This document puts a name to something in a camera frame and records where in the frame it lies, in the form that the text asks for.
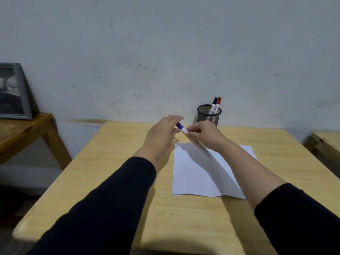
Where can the person's left hand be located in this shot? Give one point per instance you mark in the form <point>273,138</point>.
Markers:
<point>159,136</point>

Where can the person's right hand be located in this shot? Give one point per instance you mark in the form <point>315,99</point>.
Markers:
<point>206,135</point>

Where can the person's left thumb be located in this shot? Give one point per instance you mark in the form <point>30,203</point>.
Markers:
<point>177,130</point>

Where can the person's right fingers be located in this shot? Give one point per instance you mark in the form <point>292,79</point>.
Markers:
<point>192,131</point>

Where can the blue capped white marker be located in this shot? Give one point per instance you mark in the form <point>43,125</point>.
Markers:
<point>182,128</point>

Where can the person's left forearm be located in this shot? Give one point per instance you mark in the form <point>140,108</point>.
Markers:
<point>106,204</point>

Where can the person's right forearm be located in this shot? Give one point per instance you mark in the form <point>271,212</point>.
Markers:
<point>268,201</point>

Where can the black mesh pen holder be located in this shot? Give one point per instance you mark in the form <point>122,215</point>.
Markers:
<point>208,116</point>

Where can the black capped white marker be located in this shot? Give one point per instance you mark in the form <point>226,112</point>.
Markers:
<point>212,105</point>

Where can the red capped white marker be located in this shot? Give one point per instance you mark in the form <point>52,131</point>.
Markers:
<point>217,105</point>

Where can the white paper sheet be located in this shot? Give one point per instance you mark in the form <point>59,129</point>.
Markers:
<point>204,173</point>

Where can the light wooden table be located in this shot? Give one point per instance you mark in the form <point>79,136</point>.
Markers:
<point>186,183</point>

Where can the wooden side table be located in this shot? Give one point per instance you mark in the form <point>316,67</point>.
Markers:
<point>25,136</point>

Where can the grey framed picture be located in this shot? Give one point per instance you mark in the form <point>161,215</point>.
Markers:
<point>12,91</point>

